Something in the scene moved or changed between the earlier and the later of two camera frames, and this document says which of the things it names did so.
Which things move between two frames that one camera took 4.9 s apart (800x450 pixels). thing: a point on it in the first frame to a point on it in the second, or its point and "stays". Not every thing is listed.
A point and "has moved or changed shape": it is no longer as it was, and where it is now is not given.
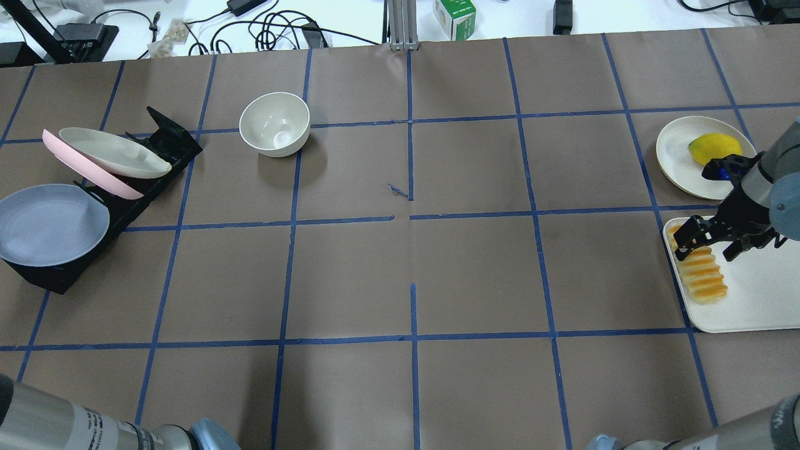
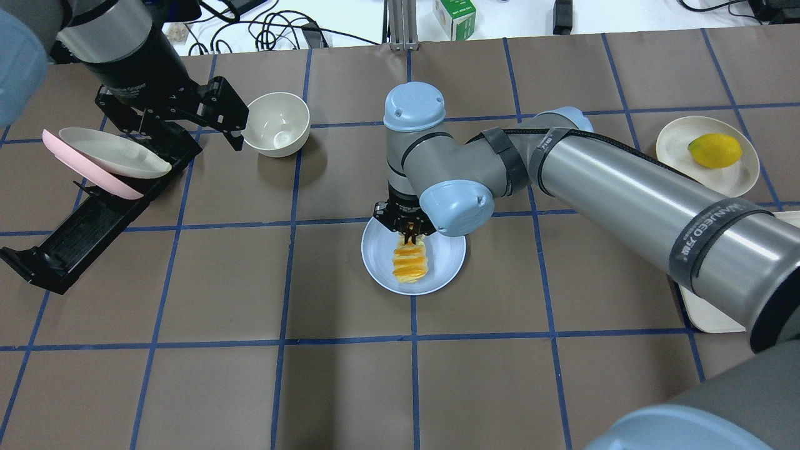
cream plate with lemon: x=682 y=169 stays
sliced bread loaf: x=700 y=275 has moved or changed shape
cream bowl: x=275 y=124 stays
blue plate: x=51 y=225 to x=446 y=257
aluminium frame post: x=400 y=24 stays
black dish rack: x=175 y=145 stays
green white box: x=457 y=18 stays
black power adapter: x=314 y=35 stays
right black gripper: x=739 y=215 to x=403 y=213
